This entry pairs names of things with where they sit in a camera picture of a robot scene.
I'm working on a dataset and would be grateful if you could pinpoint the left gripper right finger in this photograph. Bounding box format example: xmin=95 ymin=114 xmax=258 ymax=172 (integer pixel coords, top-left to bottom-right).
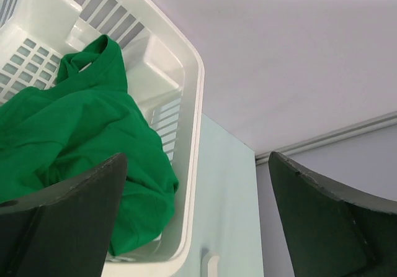
xmin=268 ymin=152 xmax=396 ymax=276

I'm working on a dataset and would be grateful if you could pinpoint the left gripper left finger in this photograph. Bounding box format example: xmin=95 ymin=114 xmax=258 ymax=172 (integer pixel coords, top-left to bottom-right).
xmin=1 ymin=153 xmax=127 ymax=276

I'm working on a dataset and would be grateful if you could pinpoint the right white rack foot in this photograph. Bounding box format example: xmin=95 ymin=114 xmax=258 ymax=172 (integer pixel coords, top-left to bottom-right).
xmin=200 ymin=250 xmax=220 ymax=277

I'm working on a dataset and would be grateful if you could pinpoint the white plastic basket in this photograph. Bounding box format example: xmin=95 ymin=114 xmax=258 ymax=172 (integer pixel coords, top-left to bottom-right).
xmin=1 ymin=0 xmax=205 ymax=276

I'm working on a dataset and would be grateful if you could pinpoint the green t shirt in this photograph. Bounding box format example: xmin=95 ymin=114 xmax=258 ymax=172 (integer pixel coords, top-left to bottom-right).
xmin=1 ymin=35 xmax=179 ymax=256

